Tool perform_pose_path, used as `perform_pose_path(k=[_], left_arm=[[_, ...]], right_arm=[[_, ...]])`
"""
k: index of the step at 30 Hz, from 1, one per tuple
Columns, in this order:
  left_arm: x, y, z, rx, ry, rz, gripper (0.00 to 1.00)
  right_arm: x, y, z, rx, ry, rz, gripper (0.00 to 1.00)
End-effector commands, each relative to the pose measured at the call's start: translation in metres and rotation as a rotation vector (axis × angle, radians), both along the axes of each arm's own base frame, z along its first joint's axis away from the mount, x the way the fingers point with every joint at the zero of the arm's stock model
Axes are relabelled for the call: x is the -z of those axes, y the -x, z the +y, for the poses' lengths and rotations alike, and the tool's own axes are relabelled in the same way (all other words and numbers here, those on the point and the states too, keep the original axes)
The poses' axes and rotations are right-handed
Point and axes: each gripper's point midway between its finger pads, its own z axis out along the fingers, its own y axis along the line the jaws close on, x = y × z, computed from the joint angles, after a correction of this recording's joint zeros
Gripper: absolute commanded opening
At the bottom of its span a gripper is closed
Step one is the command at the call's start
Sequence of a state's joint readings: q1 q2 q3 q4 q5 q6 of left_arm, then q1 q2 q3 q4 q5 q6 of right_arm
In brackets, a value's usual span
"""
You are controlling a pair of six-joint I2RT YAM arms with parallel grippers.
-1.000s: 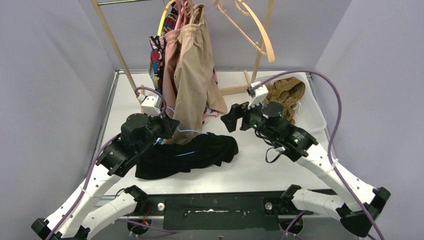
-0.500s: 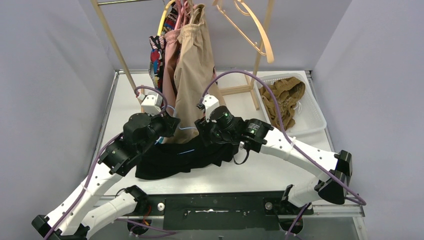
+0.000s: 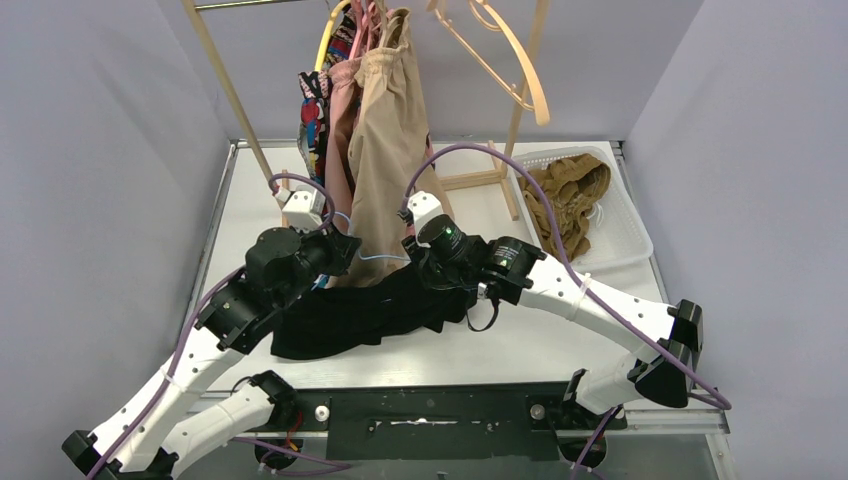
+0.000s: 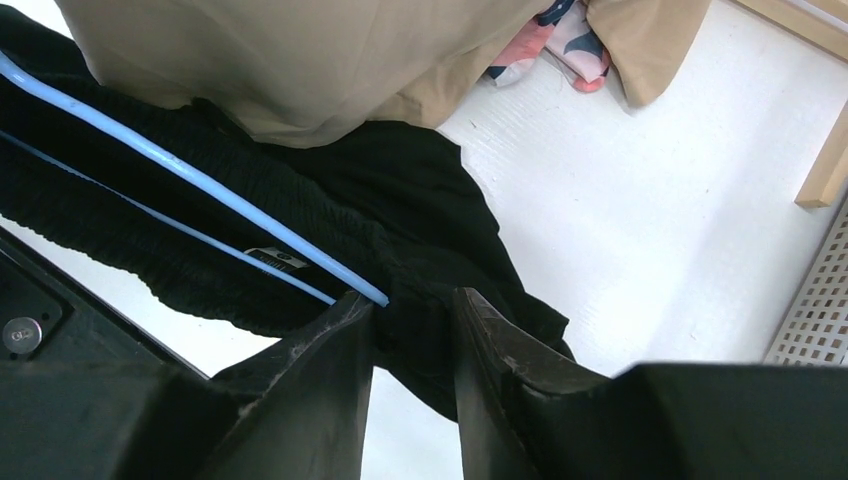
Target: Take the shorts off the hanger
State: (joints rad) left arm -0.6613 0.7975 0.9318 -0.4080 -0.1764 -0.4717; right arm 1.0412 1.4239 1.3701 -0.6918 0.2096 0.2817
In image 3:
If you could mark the beige shorts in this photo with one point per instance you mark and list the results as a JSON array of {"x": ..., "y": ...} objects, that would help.
[{"x": 379, "y": 238}]

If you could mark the yellow hanger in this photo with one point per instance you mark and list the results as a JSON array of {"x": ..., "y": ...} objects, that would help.
[{"x": 334, "y": 15}]

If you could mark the black shorts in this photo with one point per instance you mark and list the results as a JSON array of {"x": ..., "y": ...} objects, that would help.
[{"x": 327, "y": 322}]

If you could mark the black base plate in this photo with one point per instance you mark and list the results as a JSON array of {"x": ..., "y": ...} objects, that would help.
[{"x": 537, "y": 421}]

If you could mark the wooden hanger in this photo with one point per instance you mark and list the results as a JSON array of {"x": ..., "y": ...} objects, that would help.
[{"x": 530, "y": 96}]

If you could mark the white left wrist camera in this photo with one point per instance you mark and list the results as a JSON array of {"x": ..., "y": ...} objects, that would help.
[{"x": 302, "y": 208}]

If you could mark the blue hanger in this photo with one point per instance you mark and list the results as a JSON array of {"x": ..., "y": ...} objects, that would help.
[{"x": 323, "y": 280}]

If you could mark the white plastic basket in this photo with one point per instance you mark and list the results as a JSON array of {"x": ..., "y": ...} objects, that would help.
[{"x": 617, "y": 234}]

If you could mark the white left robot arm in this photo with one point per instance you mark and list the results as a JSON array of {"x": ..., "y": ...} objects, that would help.
[{"x": 153, "y": 436}]

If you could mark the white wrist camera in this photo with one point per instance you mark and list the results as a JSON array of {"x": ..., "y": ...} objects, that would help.
[
  {"x": 421, "y": 207},
  {"x": 302, "y": 208}
]

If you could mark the comic print shorts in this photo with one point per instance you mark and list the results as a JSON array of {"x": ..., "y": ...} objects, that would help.
[{"x": 316, "y": 86}]

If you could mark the brown shorts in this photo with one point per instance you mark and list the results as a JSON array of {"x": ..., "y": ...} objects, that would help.
[{"x": 573, "y": 186}]

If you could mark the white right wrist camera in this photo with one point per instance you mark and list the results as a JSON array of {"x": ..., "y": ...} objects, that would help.
[{"x": 421, "y": 207}]

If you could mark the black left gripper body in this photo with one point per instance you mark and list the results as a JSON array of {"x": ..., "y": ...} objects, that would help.
[{"x": 337, "y": 249}]

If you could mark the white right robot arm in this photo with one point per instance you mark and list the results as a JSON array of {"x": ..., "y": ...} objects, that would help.
[{"x": 662, "y": 341}]

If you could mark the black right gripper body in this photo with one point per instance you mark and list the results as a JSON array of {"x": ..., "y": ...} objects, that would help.
[{"x": 436, "y": 272}]

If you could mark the pink shorts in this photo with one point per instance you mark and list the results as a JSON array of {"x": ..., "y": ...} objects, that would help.
[{"x": 378, "y": 134}]

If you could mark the wooden clothes rack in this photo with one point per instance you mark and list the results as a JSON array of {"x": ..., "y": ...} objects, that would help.
[{"x": 193, "y": 12}]

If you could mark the pink hanger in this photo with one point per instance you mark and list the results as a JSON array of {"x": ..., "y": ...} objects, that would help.
[{"x": 369, "y": 17}]

